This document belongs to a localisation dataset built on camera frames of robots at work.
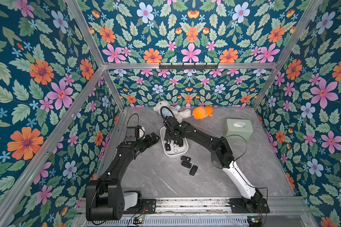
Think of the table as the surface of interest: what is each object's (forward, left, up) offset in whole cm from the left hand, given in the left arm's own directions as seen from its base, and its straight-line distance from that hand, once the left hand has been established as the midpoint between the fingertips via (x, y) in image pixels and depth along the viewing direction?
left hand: (156, 139), depth 86 cm
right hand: (+7, -6, -8) cm, 12 cm away
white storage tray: (-4, -16, -11) cm, 19 cm away
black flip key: (-17, -22, -13) cm, 30 cm away
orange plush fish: (+25, -33, -7) cm, 42 cm away
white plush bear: (+13, -8, +12) cm, 20 cm away
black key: (-9, -17, -12) cm, 23 cm away
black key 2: (-12, -18, -12) cm, 25 cm away
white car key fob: (0, -11, -12) cm, 17 cm away
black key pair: (0, -6, -11) cm, 13 cm away
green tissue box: (+7, -55, -5) cm, 56 cm away
